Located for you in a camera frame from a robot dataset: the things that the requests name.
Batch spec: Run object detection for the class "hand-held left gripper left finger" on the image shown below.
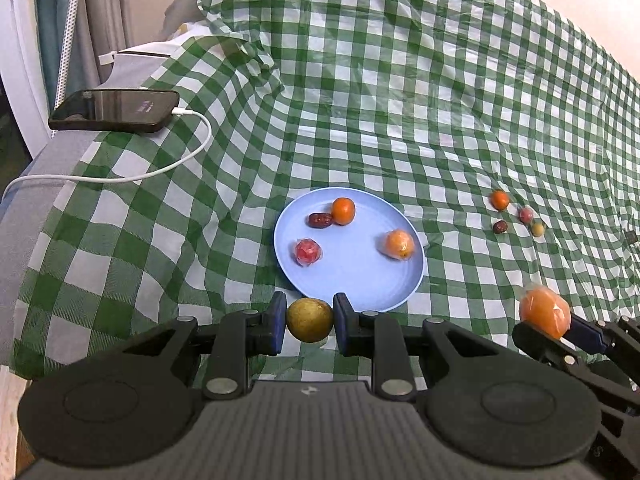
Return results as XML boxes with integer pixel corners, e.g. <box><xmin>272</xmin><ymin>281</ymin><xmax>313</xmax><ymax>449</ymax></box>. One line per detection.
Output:
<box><xmin>119</xmin><ymin>291</ymin><xmax>288</xmax><ymax>401</ymax></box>

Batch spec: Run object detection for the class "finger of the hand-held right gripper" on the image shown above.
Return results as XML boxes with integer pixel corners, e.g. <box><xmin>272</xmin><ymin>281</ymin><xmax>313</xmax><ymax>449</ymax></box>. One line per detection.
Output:
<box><xmin>567</xmin><ymin>316</ymin><xmax>640</xmax><ymax>386</ymax></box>
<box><xmin>511</xmin><ymin>321</ymin><xmax>601</xmax><ymax>391</ymax></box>

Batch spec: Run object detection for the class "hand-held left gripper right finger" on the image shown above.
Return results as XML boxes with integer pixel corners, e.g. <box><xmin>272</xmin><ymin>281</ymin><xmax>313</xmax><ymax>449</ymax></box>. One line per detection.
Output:
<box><xmin>332</xmin><ymin>292</ymin><xmax>503</xmax><ymax>401</ymax></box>

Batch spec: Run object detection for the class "plastic orange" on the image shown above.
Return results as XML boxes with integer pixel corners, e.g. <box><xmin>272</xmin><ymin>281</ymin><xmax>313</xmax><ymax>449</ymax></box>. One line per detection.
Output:
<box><xmin>518</xmin><ymin>285</ymin><xmax>572</xmax><ymax>341</ymax></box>
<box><xmin>380</xmin><ymin>229</ymin><xmax>416</xmax><ymax>261</ymax></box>

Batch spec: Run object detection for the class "blue plate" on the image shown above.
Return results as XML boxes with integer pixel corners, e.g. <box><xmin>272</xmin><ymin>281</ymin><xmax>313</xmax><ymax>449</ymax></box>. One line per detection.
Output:
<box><xmin>273</xmin><ymin>187</ymin><xmax>427</xmax><ymax>312</ymax></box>

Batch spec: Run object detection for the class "red fruit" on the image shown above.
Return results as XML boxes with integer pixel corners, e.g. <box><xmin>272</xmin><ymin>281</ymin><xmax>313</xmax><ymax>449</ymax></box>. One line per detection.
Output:
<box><xmin>292</xmin><ymin>238</ymin><xmax>323</xmax><ymax>268</ymax></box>

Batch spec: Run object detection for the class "green checked tablecloth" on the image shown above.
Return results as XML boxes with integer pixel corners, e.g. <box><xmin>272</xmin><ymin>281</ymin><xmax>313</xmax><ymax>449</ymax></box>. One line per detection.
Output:
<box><xmin>10</xmin><ymin>0</ymin><xmax>640</xmax><ymax>381</ymax></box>

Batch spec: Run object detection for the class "black smartphone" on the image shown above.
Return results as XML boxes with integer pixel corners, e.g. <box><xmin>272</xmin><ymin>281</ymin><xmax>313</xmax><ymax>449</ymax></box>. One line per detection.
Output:
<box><xmin>48</xmin><ymin>89</ymin><xmax>181</xmax><ymax>134</ymax></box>

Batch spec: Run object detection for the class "grey pillow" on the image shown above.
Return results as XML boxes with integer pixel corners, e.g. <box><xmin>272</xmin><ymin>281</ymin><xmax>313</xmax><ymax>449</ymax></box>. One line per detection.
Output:
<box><xmin>162</xmin><ymin>0</ymin><xmax>211</xmax><ymax>41</ymax></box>

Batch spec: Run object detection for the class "grey curtain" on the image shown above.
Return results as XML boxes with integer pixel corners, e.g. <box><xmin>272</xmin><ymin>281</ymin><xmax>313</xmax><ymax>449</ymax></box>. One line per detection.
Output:
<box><xmin>82</xmin><ymin>0</ymin><xmax>136</xmax><ymax>86</ymax></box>

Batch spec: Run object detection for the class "teal curtain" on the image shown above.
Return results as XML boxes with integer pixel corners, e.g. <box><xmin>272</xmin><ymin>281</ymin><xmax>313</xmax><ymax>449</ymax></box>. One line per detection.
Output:
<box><xmin>35</xmin><ymin>0</ymin><xmax>76</xmax><ymax>93</ymax></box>

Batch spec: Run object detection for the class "white charging cable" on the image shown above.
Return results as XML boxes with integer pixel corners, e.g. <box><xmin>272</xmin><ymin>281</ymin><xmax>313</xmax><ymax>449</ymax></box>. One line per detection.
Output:
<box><xmin>2</xmin><ymin>106</ymin><xmax>211</xmax><ymax>201</ymax></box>

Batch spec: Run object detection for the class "garment steamer with woven hose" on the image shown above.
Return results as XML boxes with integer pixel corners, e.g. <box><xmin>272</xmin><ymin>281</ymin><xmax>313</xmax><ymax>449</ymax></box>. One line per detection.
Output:
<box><xmin>55</xmin><ymin>0</ymin><xmax>88</xmax><ymax>107</ymax></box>

